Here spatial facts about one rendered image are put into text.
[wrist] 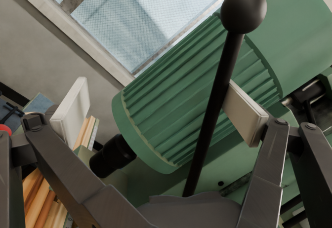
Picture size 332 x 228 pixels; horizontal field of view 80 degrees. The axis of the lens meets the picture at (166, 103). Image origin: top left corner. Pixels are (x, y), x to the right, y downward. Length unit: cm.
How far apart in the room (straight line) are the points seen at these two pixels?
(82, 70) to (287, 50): 167
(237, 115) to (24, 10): 170
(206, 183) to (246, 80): 21
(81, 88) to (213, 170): 28
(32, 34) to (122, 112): 155
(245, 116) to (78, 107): 13
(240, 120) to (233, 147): 19
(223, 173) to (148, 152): 16
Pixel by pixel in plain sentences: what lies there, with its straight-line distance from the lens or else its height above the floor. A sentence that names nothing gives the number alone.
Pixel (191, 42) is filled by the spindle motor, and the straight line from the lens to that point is 31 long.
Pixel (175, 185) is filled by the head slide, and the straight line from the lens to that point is 39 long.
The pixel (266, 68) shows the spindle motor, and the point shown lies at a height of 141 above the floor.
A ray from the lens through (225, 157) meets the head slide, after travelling 37.
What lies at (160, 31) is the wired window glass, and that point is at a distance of 179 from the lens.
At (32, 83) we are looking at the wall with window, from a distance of 198.
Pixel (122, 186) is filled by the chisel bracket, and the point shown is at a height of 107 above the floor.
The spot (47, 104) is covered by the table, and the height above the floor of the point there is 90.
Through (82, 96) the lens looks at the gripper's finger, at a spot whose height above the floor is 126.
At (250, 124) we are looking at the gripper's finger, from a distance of 16.
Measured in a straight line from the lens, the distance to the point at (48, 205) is 50.
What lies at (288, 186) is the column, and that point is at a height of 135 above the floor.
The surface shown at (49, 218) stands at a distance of 51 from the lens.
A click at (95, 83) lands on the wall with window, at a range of 187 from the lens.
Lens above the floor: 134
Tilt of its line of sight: 12 degrees down
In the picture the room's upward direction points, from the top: 52 degrees clockwise
